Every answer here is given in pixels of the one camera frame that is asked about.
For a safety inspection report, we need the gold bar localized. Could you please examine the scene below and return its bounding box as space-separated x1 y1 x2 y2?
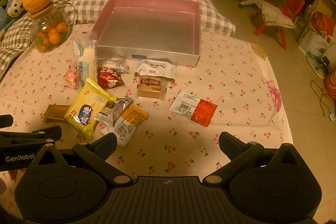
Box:
43 105 70 122

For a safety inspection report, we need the orange white snack packet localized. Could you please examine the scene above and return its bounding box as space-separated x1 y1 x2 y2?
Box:
100 104 149 147

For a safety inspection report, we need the silver foil snack packet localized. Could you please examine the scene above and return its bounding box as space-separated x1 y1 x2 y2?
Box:
94 97 133 126

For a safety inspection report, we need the yellow snack packet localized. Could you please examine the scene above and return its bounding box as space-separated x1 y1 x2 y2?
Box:
63 77 117 138

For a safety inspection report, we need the pink clear candy packet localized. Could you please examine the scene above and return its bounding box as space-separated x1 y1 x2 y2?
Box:
63 65 79 89

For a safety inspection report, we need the red white sachet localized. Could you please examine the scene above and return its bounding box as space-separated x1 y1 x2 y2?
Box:
169 90 218 127

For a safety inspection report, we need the dark red candy packet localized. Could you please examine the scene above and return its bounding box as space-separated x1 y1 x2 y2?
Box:
97 67 123 90

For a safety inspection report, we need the tall clear white cake packet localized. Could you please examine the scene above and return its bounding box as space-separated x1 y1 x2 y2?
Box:
73 31 97 88

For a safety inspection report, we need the brown cracker packet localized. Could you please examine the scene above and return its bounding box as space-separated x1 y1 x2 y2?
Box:
137 76 167 100

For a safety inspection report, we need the small clear white cake packet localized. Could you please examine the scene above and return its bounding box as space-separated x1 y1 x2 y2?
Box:
97 58 130 74

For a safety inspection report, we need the white sachet with print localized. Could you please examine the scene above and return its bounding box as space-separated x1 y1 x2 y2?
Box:
135 59 177 80

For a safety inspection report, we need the cherry print table cloth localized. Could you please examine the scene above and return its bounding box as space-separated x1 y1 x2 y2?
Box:
1 32 293 177

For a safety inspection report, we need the glass jar with kumquats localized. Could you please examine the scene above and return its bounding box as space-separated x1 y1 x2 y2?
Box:
29 2 77 53

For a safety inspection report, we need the blue monkey plush toy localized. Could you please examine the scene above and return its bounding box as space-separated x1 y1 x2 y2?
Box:
0 0 26 40

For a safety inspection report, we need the white printed sack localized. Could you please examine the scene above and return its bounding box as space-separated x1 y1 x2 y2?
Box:
298 27 331 60

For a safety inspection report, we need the grey checkered blanket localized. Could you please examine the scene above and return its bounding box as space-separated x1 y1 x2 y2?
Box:
0 0 236 80

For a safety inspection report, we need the paper on chair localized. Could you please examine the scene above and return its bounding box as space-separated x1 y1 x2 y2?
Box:
256 0 294 28

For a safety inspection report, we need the pink silver shallow box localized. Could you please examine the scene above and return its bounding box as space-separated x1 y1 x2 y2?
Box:
92 0 201 68

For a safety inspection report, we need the red gift bag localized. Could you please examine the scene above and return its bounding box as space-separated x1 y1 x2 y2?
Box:
310 11 335 39

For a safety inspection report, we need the red plastic child chair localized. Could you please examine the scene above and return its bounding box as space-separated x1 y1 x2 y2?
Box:
252 0 305 50

